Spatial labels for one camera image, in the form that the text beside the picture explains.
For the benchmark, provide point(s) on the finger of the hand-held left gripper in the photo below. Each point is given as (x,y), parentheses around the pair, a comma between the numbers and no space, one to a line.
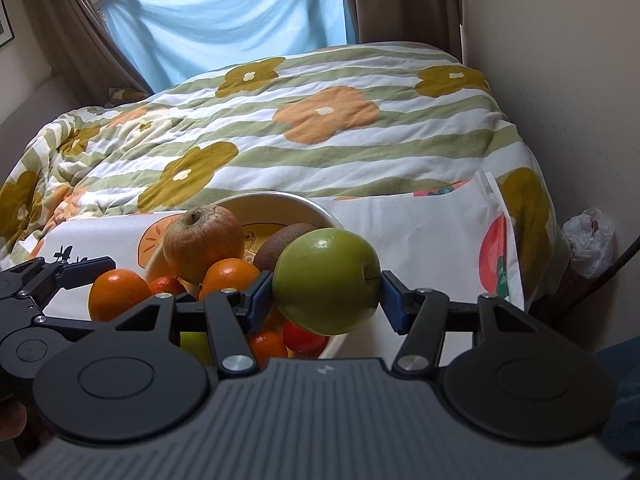
(70,327)
(85,267)

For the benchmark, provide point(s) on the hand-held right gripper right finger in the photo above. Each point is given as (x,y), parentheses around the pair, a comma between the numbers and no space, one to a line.
(392,302)

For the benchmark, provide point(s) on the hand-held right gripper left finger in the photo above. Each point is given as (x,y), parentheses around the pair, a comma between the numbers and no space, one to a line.
(260,302)

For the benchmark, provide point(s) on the orange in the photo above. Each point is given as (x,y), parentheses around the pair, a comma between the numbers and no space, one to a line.
(227,277)
(117,295)

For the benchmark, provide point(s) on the small tangerine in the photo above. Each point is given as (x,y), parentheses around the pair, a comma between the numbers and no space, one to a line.
(267,350)
(167,286)

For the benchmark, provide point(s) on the red tomato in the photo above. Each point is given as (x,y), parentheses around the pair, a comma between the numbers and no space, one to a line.
(305,338)

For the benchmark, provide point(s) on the large green apple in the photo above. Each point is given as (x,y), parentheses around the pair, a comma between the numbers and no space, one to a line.
(325,280)

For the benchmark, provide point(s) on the small green apple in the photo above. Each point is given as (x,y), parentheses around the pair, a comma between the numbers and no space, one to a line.
(196,347)

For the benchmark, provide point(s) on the cream yellow ceramic bowl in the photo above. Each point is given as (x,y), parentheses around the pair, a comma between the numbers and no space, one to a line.
(280,210)

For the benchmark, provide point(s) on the person's left hand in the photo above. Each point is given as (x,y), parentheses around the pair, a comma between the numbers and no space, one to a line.
(12,420)

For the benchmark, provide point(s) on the brown kiwi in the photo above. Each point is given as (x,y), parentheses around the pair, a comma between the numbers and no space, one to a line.
(275,250)

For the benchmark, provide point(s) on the white printed cloth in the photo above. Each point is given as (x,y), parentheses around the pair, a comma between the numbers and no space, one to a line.
(430,230)

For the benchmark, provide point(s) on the yellow wrinkled apple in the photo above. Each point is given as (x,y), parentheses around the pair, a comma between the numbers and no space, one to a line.
(202,242)

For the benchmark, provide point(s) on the beige headboard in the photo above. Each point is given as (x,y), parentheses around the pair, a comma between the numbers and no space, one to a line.
(35,100)

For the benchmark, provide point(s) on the floral striped blanket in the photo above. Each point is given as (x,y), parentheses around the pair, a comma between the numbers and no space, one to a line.
(320,125)

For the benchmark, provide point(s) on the white plastic bag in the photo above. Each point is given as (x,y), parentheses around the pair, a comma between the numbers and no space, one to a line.
(590,242)

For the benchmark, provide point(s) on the dark blue cloth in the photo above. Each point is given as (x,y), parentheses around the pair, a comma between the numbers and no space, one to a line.
(622,390)

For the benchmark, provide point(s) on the brown curtain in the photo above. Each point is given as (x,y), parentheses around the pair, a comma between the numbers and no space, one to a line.
(400,0)
(60,15)

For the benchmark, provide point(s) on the light blue window cloth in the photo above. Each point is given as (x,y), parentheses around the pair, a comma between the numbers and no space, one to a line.
(225,15)

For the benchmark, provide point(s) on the framed wall poster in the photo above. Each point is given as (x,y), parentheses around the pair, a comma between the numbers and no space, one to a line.
(5,22)

